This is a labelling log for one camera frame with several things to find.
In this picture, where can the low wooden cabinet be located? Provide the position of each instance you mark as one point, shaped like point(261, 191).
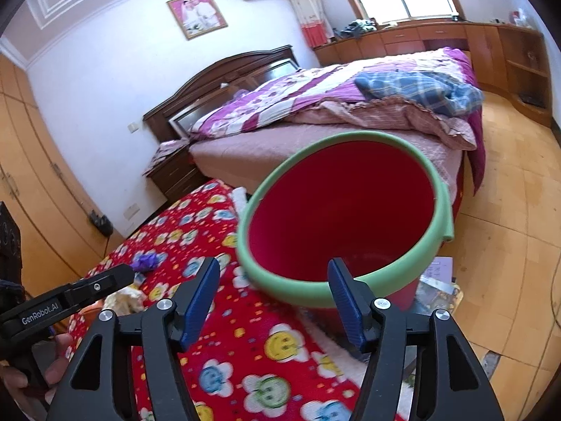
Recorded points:
point(438, 33)

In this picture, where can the pink floral cloth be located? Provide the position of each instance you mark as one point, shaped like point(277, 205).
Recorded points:
point(166, 149)

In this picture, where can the dark clothes pile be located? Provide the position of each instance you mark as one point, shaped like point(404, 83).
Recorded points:
point(357, 27)

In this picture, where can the blue plaid cloth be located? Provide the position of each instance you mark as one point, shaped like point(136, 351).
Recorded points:
point(416, 85)

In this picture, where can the dark wooden headboard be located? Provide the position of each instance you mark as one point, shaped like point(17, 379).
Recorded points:
point(210, 83)

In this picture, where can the black hanging pouch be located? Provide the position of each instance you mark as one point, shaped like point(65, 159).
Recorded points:
point(101, 223)

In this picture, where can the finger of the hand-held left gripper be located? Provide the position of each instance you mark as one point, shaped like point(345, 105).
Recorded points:
point(101, 283)

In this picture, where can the floral curtain red hem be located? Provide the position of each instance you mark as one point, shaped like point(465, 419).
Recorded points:
point(307, 8)

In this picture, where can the pale crumpled tissue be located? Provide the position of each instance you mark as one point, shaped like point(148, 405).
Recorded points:
point(125, 300)

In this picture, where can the bed with purple bedding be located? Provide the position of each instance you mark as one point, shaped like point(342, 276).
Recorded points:
point(285, 96)

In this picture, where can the red bucket green rim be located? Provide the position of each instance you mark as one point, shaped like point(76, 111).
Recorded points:
point(342, 210)

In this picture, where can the person's left hand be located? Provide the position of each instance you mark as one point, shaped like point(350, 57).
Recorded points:
point(59, 359)

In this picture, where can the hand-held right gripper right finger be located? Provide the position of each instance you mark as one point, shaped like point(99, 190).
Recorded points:
point(346, 311)

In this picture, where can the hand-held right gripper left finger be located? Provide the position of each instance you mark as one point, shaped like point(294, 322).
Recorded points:
point(199, 302)

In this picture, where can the light wooden wardrobe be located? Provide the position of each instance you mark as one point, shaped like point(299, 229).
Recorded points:
point(44, 175)

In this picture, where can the red and white container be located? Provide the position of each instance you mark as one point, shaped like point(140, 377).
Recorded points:
point(522, 17)

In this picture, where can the purple wrapper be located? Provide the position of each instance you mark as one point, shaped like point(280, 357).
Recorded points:
point(147, 261)

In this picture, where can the paper stack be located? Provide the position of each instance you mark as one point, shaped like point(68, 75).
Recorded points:
point(438, 272)

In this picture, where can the white wall socket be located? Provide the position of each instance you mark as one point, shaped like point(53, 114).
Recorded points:
point(131, 211)

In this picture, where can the framed wall photo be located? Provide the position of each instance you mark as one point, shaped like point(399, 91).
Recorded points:
point(197, 13)

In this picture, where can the dark wooden nightstand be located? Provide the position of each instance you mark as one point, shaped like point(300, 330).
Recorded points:
point(175, 175)

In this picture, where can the red smiley-print blanket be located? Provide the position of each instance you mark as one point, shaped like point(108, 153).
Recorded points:
point(263, 307)

